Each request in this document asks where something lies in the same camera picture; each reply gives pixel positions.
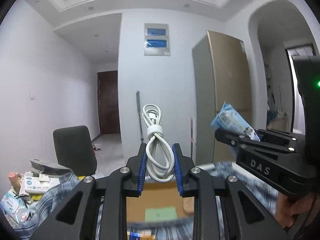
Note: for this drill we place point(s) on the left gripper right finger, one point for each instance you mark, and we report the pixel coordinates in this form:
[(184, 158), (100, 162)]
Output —
[(224, 208)]

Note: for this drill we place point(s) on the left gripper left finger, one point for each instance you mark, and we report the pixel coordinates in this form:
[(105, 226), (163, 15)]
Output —
[(96, 208)]

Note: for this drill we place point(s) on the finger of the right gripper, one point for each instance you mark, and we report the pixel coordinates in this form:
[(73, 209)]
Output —
[(237, 140), (274, 134)]

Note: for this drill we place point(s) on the blue tissue packet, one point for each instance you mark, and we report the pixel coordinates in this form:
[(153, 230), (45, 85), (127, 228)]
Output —
[(229, 119)]

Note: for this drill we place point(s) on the gold blue cigarette pack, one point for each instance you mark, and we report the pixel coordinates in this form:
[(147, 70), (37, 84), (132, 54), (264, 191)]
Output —
[(140, 236)]

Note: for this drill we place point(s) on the person's right hand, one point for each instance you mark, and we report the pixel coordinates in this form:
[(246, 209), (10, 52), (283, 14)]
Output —
[(285, 211)]

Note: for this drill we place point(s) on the white blue tissue box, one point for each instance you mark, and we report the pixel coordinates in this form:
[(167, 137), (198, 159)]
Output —
[(37, 185)]

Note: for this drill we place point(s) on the tan round vented disc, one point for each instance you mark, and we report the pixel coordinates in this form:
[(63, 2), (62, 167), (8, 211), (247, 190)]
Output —
[(188, 206)]

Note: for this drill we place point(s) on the grey folded cloth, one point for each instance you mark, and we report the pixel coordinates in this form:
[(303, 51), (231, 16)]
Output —
[(49, 168)]

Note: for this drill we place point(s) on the wet wipes packet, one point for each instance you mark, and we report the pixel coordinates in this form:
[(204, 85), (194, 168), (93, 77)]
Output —
[(14, 207)]

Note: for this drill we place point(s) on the gold refrigerator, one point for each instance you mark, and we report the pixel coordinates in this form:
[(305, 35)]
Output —
[(221, 73)]

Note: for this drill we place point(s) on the black office chair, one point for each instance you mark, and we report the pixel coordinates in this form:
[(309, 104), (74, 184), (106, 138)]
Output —
[(74, 150)]

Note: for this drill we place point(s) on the pink lidded cup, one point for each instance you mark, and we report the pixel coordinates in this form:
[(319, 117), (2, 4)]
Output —
[(15, 179)]

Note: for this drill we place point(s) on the green paper card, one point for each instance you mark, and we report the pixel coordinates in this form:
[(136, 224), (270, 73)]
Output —
[(160, 214)]

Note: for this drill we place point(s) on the cardboard box tray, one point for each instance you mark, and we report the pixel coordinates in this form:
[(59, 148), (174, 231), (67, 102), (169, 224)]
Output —
[(155, 195)]

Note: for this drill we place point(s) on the grey mop pole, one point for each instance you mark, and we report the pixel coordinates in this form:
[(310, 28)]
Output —
[(139, 116)]

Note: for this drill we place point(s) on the dark wooden door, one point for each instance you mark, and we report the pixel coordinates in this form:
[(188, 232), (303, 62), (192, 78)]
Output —
[(108, 109)]

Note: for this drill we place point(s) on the grey electrical panel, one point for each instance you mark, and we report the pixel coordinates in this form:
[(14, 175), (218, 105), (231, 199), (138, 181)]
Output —
[(156, 39)]

